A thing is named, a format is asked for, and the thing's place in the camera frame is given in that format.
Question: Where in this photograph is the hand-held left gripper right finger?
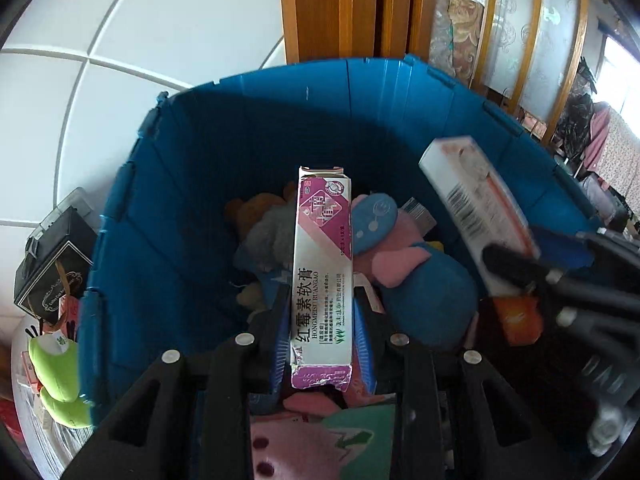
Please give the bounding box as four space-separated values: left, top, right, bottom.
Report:
353 287 576 480

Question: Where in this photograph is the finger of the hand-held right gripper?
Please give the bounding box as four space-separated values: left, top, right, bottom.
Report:
575 230 640 266
482 244 566 293

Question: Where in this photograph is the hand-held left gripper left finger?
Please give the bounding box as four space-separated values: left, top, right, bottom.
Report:
60 300 292 480

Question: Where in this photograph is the orange packet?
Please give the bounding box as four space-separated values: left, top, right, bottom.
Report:
492 294 545 346

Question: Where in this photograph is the white and pink long box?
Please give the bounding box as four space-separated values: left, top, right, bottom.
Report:
419 136 543 297

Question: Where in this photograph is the pink plush with green patch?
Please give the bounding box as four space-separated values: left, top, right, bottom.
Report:
250 392 398 480

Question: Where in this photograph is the pig plush with teal dress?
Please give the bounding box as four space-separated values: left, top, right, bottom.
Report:
350 192 481 351

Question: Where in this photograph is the purple and white medicine box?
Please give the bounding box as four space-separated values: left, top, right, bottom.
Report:
289 166 356 392

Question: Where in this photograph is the small white barcode box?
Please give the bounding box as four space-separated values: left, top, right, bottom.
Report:
398 197 436 236

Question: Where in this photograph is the grey plush toy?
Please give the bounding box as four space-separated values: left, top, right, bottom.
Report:
240 205 296 271

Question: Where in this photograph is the brown plush toy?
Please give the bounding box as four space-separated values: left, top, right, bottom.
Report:
223 182 298 233

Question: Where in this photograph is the blue plastic crate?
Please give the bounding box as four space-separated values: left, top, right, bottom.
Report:
77 54 608 428

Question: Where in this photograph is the pink floral hanging garment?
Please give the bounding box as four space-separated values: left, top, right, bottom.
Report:
582 105 640 201

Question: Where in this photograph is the dark hanging garment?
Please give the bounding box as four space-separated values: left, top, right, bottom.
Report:
555 60 598 161

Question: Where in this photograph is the frosted glass sliding door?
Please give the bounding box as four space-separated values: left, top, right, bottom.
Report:
472 0 601 126

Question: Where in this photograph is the green frog plush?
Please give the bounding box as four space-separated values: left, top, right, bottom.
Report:
27 327 93 428

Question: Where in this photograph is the black gift box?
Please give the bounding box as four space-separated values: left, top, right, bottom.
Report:
14 207 98 326

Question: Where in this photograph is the patterned fabric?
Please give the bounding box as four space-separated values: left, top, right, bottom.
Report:
430 0 493 86

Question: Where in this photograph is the clear plastic box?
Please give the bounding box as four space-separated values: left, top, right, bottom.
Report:
27 187 96 241

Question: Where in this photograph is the wooden wardrobe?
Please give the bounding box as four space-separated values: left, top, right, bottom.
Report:
277 0 441 68

